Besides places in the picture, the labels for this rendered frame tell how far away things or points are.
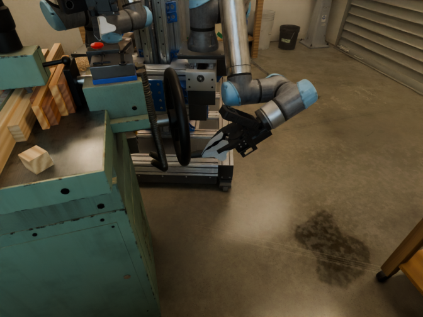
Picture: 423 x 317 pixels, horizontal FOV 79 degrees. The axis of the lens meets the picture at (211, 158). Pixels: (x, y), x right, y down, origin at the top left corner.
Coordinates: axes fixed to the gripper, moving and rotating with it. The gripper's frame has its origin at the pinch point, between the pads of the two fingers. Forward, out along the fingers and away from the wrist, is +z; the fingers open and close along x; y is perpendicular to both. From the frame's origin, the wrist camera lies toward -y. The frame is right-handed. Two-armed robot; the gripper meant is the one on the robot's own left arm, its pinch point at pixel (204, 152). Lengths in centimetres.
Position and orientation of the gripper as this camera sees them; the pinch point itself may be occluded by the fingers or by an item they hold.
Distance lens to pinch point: 76.4
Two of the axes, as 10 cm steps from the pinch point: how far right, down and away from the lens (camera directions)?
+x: -2.8, -6.2, 7.3
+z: -8.3, 5.4, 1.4
